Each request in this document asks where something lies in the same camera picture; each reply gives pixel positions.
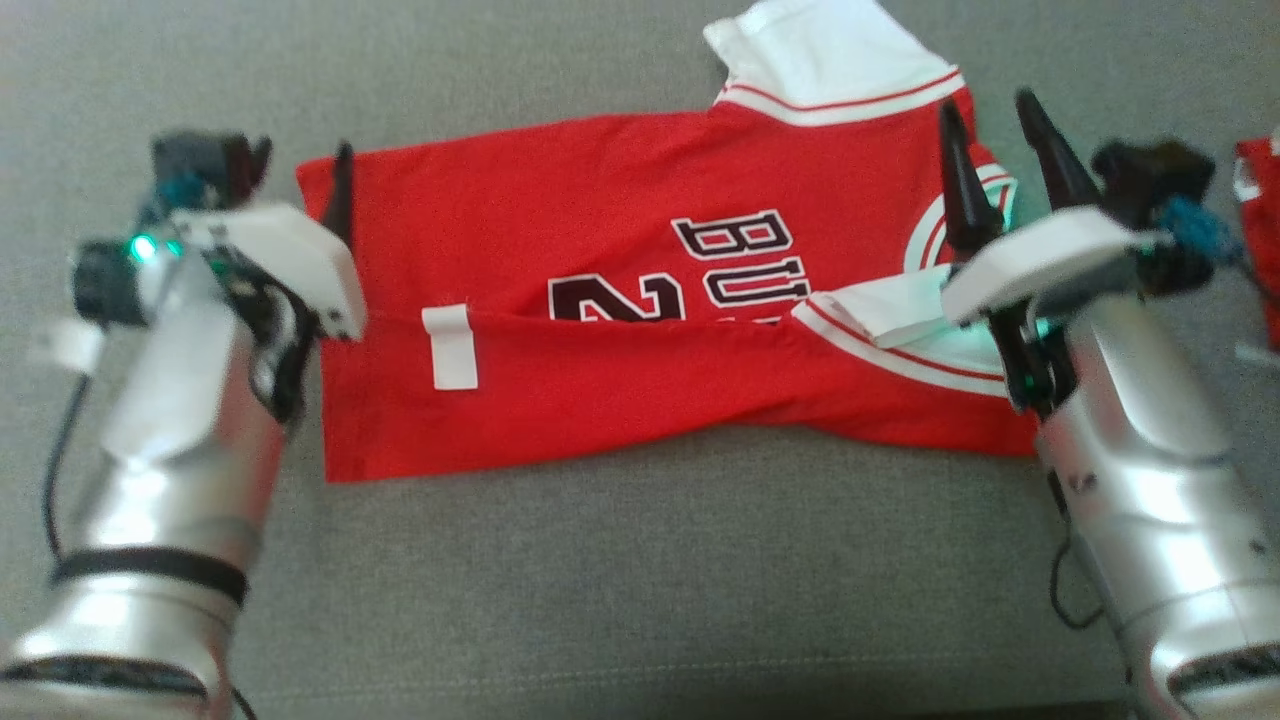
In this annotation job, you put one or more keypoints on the red shorts white waistband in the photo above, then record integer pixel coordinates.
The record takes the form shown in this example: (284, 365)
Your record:
(1262, 230)

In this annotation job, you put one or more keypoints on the blue left camera connector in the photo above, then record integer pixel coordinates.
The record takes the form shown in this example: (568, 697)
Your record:
(185, 188)

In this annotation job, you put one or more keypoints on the red basketball jersey shirt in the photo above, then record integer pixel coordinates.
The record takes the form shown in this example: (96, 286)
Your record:
(600, 200)

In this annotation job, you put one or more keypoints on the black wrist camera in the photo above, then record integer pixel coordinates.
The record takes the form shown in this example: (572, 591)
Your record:
(200, 155)
(1150, 175)

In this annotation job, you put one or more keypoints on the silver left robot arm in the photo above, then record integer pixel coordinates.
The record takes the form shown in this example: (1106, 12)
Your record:
(170, 450)

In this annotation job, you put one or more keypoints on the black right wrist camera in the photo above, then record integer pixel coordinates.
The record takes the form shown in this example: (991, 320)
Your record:
(1150, 175)

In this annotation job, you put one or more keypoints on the blue right camera connector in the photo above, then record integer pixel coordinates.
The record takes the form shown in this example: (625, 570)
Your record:
(1200, 228)

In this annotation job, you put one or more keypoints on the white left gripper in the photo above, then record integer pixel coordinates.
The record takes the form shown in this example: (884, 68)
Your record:
(290, 255)

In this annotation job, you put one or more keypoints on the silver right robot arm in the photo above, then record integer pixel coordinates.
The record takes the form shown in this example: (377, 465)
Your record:
(1150, 470)

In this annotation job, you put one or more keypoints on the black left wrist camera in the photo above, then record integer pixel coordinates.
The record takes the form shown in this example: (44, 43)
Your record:
(200, 155)

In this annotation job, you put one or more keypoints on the grey sofa seat cushion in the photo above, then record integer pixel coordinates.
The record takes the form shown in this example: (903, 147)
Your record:
(650, 600)

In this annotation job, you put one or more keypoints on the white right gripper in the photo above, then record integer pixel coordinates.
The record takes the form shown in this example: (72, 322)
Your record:
(1050, 260)

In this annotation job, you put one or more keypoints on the blue camera connector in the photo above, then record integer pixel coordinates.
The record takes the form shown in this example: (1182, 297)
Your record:
(185, 188)
(1200, 228)

